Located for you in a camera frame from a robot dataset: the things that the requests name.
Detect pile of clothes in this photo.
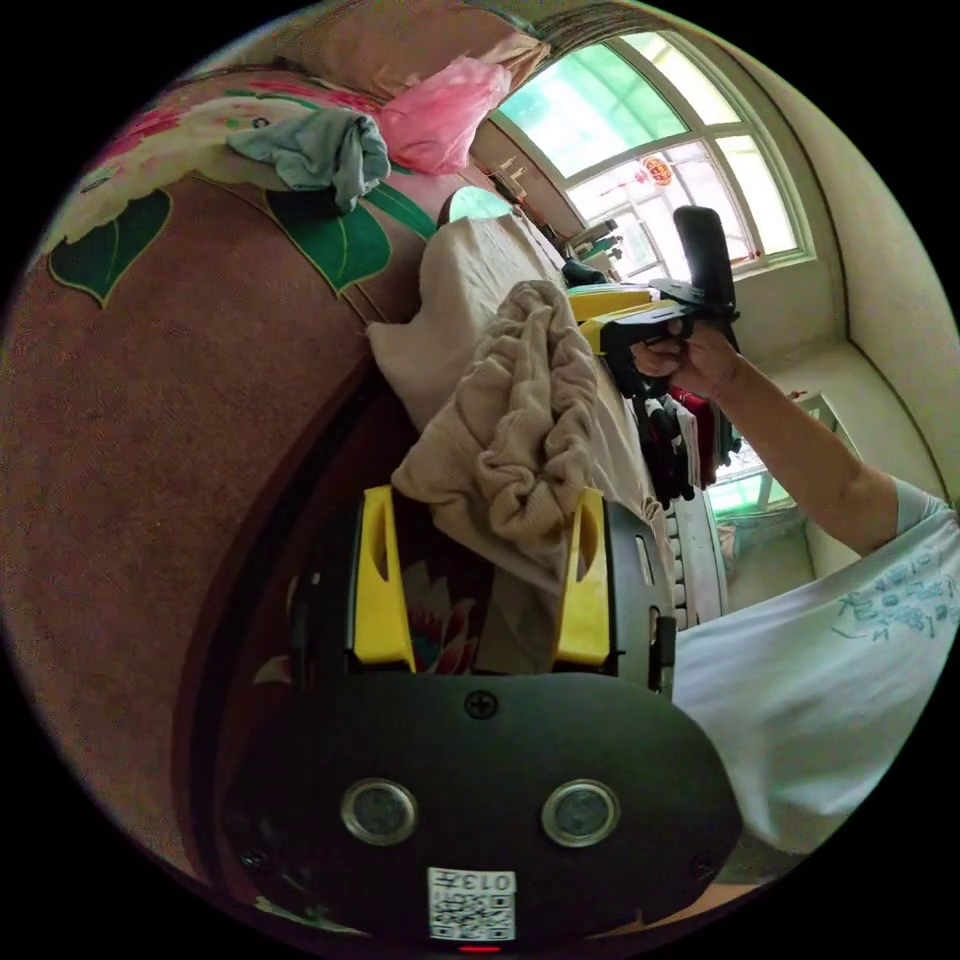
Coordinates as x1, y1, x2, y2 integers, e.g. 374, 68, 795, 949
227, 108, 392, 220

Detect dark clothes on rack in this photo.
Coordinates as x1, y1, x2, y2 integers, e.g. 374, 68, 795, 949
632, 380, 744, 513

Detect brown pillow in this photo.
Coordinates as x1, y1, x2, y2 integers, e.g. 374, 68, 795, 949
281, 5, 554, 104

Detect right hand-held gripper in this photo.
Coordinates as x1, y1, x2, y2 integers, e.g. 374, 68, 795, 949
567, 277, 745, 400

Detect person's right forearm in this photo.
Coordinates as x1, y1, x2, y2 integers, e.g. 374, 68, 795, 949
712, 352, 915, 558

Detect white pants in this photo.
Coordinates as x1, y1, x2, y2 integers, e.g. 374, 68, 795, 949
365, 215, 670, 676

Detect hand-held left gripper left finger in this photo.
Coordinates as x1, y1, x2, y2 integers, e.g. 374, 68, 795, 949
353, 485, 418, 670

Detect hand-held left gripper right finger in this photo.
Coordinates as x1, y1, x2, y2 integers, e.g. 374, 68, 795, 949
552, 486, 611, 667

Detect window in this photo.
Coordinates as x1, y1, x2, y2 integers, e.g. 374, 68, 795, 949
489, 31, 817, 285

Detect bed with floral quilt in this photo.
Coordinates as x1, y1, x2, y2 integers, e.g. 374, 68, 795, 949
0, 65, 526, 928

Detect person's right hand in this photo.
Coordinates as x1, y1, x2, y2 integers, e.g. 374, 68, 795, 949
633, 320, 745, 403

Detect pink plastic bag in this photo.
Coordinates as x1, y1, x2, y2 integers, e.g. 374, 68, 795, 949
380, 59, 514, 178

